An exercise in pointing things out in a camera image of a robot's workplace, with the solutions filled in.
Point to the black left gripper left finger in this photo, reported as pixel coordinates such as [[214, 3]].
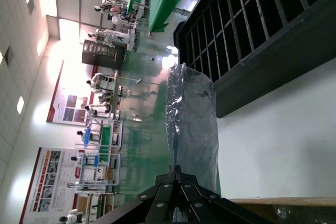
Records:
[[161, 195]]

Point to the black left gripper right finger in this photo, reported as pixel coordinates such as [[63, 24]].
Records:
[[195, 195]]

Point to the grey antistatic bag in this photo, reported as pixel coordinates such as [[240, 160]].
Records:
[[197, 129]]

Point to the brown cardboard box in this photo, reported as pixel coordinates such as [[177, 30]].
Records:
[[262, 201]]

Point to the black slotted container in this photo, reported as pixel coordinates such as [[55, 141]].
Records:
[[275, 64]]

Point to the roller conveyor rack table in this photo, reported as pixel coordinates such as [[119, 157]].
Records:
[[101, 208]]

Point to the green panel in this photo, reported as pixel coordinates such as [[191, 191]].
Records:
[[106, 134]]

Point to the white humanoid robot black head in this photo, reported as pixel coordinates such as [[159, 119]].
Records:
[[72, 217], [101, 78], [78, 161], [76, 185], [85, 137], [94, 110]]

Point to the blue plastic bin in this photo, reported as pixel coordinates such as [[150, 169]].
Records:
[[88, 134]]

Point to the long white table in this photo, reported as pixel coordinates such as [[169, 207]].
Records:
[[139, 80]]

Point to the black server cabinet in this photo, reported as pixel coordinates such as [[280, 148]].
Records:
[[102, 56]]

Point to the white platform robot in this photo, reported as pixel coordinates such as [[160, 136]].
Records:
[[115, 39]]

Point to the square ceiling light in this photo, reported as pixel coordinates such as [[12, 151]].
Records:
[[40, 47], [20, 104]]

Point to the green cloth covered table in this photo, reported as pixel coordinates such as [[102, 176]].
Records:
[[160, 3]]

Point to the white frame shelving unit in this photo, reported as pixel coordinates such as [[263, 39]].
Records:
[[116, 129], [115, 166]]

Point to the wall poster with orange tabs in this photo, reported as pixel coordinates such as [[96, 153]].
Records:
[[47, 182]]

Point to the wall poster with red photos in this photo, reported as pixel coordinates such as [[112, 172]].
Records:
[[68, 108]]

